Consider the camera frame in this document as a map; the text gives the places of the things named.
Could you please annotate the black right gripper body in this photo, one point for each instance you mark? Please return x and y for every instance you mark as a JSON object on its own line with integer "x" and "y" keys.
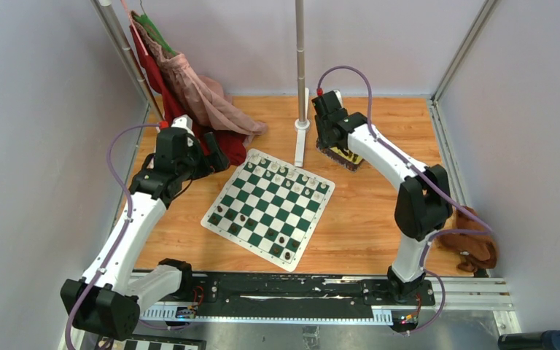
{"x": 324, "y": 137}

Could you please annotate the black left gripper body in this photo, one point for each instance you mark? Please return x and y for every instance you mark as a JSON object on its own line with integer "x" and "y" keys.
{"x": 195, "y": 165}

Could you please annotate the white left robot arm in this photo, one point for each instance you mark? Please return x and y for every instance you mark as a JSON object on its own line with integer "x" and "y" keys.
{"x": 104, "y": 300}

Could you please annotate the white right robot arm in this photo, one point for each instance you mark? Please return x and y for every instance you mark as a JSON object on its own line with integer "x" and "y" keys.
{"x": 421, "y": 209}

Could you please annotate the green white chess mat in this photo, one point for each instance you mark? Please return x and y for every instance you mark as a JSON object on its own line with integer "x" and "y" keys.
{"x": 277, "y": 196}

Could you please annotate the red cloth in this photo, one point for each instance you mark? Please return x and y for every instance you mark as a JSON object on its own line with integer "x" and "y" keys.
{"x": 230, "y": 142}

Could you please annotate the centre metal rack pole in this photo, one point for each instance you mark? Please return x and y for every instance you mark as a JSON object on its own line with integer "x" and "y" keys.
{"x": 302, "y": 123}

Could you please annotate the metal rack pole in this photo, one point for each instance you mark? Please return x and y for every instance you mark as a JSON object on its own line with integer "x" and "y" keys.
{"x": 302, "y": 123}
{"x": 114, "y": 29}

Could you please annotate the yellow tin box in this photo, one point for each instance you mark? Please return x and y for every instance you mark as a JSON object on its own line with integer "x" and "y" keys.
{"x": 347, "y": 159}

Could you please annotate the pink cloth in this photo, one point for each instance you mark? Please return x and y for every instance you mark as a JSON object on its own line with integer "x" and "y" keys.
{"x": 202, "y": 97}

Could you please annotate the green cloth on hanger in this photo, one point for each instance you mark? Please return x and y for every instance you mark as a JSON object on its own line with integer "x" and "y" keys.
{"x": 153, "y": 31}

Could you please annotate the left metal rack pole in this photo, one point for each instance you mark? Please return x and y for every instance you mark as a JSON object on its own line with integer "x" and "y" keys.
{"x": 114, "y": 29}

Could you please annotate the brown cloth at right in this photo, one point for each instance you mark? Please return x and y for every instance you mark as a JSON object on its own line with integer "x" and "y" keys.
{"x": 476, "y": 251}

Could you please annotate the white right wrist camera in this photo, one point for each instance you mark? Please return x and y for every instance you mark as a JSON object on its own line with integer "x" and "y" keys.
{"x": 339, "y": 97}

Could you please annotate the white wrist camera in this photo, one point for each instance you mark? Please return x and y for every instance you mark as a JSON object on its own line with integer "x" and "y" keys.
{"x": 183, "y": 123}
{"x": 339, "y": 97}

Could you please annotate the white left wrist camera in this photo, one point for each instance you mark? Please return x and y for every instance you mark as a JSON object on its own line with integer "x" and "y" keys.
{"x": 183, "y": 123}

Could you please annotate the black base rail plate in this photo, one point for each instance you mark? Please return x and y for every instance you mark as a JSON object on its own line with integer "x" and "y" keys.
{"x": 291, "y": 297}

